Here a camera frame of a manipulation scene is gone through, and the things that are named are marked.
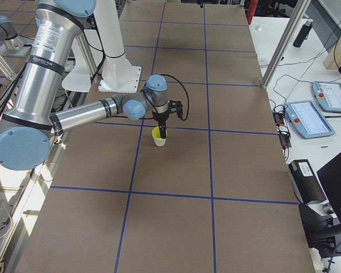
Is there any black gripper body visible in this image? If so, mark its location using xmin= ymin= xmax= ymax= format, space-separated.
xmin=152 ymin=110 xmax=170 ymax=124

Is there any yellow plastic cup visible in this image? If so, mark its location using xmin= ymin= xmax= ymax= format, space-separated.
xmin=152 ymin=126 xmax=166 ymax=141

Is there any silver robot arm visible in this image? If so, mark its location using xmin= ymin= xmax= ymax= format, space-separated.
xmin=0 ymin=1 xmax=171 ymax=171

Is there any green plastic cup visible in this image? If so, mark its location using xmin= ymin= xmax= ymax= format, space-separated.
xmin=153 ymin=138 xmax=167 ymax=147

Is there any white chair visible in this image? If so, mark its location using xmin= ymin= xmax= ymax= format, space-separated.
xmin=62 ymin=30 xmax=102 ymax=93

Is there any near blue teach pendant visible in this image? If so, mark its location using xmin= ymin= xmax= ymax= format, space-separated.
xmin=285 ymin=100 xmax=335 ymax=139

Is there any blue teach pendant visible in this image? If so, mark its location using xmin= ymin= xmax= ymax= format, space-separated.
xmin=312 ymin=81 xmax=341 ymax=113
xmin=285 ymin=100 xmax=335 ymax=139

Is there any black box with label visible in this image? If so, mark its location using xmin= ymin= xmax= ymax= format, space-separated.
xmin=288 ymin=159 xmax=327 ymax=205

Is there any black water bottle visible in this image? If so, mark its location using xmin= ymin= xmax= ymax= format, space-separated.
xmin=293 ymin=19 xmax=313 ymax=48

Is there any far blue teach pendant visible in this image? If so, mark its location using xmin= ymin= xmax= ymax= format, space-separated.
xmin=312 ymin=81 xmax=341 ymax=113

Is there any black monitor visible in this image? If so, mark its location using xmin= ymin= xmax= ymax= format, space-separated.
xmin=317 ymin=152 xmax=341 ymax=222

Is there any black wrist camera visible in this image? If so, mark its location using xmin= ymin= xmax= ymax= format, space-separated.
xmin=168 ymin=100 xmax=183 ymax=119

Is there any black camera cable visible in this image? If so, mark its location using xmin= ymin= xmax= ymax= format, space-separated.
xmin=159 ymin=74 xmax=190 ymax=122

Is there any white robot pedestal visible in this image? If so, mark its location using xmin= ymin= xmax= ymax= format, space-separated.
xmin=94 ymin=0 xmax=142 ymax=93

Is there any aluminium frame post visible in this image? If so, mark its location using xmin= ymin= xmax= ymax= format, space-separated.
xmin=259 ymin=0 xmax=311 ymax=89

